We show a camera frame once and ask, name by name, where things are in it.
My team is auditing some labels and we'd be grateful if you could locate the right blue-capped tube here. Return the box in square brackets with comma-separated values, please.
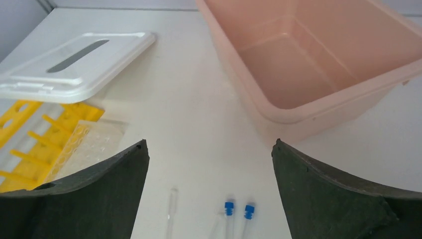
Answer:
[239, 202, 256, 239]

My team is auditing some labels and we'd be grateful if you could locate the clear well plate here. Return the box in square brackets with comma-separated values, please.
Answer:
[44, 119, 127, 183]

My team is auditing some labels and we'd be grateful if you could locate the pink plastic bin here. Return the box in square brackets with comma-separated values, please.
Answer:
[197, 0, 422, 145]

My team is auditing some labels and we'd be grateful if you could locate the blue-capped tube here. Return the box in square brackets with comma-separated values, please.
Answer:
[209, 197, 235, 239]
[239, 202, 256, 239]

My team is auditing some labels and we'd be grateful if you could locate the left blue-capped tube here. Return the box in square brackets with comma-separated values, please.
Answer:
[209, 197, 235, 239]

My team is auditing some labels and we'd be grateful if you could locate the white plastic bin lid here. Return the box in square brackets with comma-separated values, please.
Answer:
[0, 32, 156, 104]

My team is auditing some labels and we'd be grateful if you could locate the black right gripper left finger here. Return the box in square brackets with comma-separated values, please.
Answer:
[0, 140, 150, 239]

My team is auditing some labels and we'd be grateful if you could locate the yellow test tube rack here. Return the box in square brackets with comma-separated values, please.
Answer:
[0, 100, 104, 193]

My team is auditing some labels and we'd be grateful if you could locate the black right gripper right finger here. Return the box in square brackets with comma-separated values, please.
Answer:
[271, 140, 422, 239]

